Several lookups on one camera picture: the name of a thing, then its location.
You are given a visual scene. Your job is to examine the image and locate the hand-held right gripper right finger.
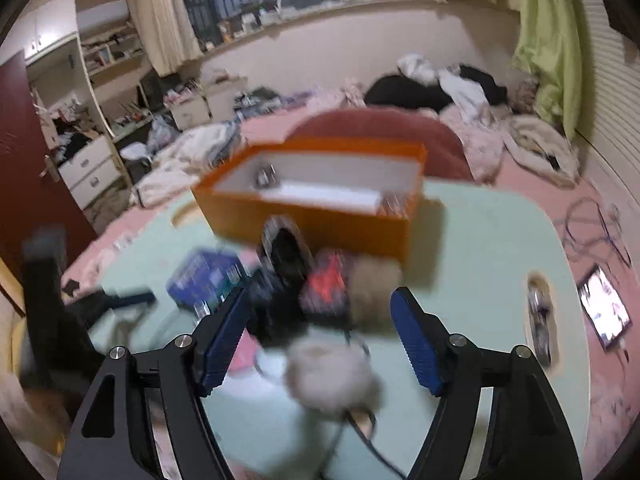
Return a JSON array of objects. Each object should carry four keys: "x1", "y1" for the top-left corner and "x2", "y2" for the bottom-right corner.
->
[{"x1": 390, "y1": 286, "x2": 583, "y2": 480}]

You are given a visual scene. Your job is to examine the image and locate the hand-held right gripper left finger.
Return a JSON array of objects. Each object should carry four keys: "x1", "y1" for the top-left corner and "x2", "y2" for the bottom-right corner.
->
[{"x1": 57, "y1": 287, "x2": 253, "y2": 480}]

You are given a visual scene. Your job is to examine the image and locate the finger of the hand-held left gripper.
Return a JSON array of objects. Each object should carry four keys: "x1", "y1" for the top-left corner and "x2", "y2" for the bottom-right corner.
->
[{"x1": 87, "y1": 287, "x2": 157, "y2": 313}]

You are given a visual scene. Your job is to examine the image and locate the white fluffy ball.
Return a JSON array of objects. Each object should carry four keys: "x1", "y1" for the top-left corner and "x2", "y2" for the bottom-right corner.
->
[{"x1": 282, "y1": 337, "x2": 383, "y2": 416}]

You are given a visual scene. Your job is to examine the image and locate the orange cardboard box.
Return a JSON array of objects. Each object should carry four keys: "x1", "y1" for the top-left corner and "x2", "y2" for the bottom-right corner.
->
[{"x1": 192, "y1": 137, "x2": 428, "y2": 266}]

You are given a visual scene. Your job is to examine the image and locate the mint green cartoon desktop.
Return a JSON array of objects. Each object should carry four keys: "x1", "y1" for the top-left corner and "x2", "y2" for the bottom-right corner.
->
[{"x1": 65, "y1": 180, "x2": 593, "y2": 480}]

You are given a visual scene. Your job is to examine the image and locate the white desktop drawer box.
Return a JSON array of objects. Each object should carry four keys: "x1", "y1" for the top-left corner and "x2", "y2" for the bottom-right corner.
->
[{"x1": 170, "y1": 77, "x2": 248, "y2": 131}]

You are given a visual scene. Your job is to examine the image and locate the black plastic bag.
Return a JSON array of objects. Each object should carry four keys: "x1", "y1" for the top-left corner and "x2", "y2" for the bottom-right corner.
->
[{"x1": 245, "y1": 270, "x2": 311, "y2": 346}]

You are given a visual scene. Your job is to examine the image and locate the beige fur pompom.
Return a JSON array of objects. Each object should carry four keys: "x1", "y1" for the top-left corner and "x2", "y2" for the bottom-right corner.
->
[{"x1": 345, "y1": 255, "x2": 403, "y2": 333}]

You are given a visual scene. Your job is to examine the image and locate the dark plush tile red symbol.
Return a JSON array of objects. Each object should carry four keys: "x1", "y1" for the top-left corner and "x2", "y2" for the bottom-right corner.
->
[{"x1": 299, "y1": 250, "x2": 351, "y2": 321}]

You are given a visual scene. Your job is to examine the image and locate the black lace pouch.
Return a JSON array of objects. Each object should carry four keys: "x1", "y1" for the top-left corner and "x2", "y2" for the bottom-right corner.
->
[{"x1": 260, "y1": 215, "x2": 316, "y2": 281}]

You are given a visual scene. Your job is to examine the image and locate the white drawer cabinet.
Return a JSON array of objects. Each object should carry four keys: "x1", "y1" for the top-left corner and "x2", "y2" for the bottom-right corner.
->
[{"x1": 57, "y1": 135, "x2": 123, "y2": 211}]

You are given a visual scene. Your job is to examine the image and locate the white blanket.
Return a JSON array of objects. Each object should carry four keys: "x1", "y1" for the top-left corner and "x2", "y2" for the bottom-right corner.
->
[{"x1": 132, "y1": 122, "x2": 246, "y2": 208}]

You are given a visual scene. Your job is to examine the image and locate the white plastic bag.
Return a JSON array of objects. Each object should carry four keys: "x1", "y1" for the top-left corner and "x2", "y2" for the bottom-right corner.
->
[{"x1": 149, "y1": 115, "x2": 182, "y2": 152}]

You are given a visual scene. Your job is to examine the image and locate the black monitor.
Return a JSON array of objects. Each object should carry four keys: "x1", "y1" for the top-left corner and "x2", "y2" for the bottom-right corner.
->
[{"x1": 140, "y1": 67, "x2": 167, "y2": 111}]

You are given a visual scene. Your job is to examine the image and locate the white shelf unit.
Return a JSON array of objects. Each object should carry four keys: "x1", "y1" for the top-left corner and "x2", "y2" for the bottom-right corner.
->
[{"x1": 25, "y1": 0, "x2": 156, "y2": 136}]

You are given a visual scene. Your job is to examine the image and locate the pink bedding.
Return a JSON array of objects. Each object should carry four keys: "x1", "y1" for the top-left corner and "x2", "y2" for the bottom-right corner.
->
[{"x1": 60, "y1": 85, "x2": 640, "y2": 480}]

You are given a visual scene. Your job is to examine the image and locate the beige jacket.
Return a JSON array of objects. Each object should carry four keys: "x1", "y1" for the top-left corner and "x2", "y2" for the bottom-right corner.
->
[{"x1": 502, "y1": 115, "x2": 581, "y2": 188}]

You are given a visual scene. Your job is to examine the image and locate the black clothing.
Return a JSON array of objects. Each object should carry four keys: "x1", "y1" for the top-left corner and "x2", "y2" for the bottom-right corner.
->
[{"x1": 364, "y1": 65, "x2": 508, "y2": 111}]

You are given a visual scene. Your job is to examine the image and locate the white clothing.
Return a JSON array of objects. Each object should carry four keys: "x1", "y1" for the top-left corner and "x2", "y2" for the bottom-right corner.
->
[{"x1": 397, "y1": 52, "x2": 493, "y2": 116}]

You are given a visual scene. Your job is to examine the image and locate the assorted small containers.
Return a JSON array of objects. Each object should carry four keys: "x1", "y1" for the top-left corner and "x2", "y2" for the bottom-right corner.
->
[{"x1": 217, "y1": 5, "x2": 281, "y2": 43}]

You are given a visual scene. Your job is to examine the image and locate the light green cloth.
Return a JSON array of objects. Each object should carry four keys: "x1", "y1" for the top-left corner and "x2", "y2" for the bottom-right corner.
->
[{"x1": 512, "y1": 0, "x2": 583, "y2": 128}]

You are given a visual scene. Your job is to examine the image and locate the tangled cables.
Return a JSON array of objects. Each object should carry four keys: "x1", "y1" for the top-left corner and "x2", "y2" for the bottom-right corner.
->
[{"x1": 562, "y1": 195, "x2": 633, "y2": 268}]

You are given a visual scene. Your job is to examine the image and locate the white wall cabinet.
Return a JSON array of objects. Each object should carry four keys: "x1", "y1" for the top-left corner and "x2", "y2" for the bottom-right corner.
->
[{"x1": 22, "y1": 0, "x2": 81, "y2": 66}]

